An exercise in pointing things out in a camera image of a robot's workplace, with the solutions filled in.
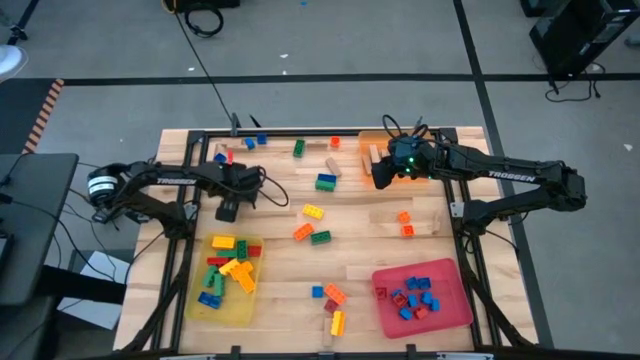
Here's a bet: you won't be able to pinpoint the black tripod leg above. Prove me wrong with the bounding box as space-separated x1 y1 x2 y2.
5 0 42 47

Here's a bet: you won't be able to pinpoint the grey metal bracket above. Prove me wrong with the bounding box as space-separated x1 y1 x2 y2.
448 199 474 220

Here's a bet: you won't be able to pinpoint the black beam with light strips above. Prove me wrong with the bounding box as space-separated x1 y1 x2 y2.
159 349 501 360

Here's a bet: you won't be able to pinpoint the black side desk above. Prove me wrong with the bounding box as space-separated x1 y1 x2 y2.
0 152 80 307

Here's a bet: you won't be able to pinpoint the black coiled cable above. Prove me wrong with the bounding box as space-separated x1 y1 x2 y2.
183 2 225 39

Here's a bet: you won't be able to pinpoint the black floor cables with plug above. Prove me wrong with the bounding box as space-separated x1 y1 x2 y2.
543 62 609 105

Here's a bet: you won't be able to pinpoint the pink translucent bin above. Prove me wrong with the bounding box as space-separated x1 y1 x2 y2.
370 258 474 341

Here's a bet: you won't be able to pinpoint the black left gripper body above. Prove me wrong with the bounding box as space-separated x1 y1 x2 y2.
208 161 266 224

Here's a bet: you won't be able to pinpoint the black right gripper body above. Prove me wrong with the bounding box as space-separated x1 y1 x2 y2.
370 133 447 191

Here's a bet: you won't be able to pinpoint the black floor cable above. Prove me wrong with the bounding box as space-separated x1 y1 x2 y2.
172 0 236 124

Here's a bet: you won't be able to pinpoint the orange translucent bin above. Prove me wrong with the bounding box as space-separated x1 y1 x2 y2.
358 129 441 186

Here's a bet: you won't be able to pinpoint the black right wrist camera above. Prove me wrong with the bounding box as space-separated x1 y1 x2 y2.
392 137 419 160

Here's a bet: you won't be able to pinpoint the orange long brick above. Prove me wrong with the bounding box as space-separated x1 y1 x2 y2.
323 283 348 306
292 222 316 242

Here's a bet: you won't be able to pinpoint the black equipment box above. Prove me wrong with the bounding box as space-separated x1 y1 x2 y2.
162 0 242 14
519 0 549 17

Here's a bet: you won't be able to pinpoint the white round object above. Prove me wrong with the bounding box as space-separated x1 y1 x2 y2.
0 43 30 84

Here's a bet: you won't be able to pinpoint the black equipment case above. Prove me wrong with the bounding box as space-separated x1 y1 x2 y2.
528 0 640 77

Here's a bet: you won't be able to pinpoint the yellow translucent bin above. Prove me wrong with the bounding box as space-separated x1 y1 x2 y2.
184 232 265 326

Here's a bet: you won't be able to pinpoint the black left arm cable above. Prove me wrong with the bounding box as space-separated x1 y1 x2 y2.
254 167 291 208

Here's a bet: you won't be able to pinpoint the loose toy bricks on table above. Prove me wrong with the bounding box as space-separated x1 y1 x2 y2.
119 127 539 354

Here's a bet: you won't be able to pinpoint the light orange small brick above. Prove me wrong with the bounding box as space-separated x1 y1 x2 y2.
230 261 255 281

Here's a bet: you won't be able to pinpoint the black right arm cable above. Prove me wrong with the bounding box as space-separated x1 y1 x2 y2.
381 113 430 140

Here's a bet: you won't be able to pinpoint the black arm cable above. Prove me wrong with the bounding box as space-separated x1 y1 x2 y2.
254 167 291 208
381 113 430 140

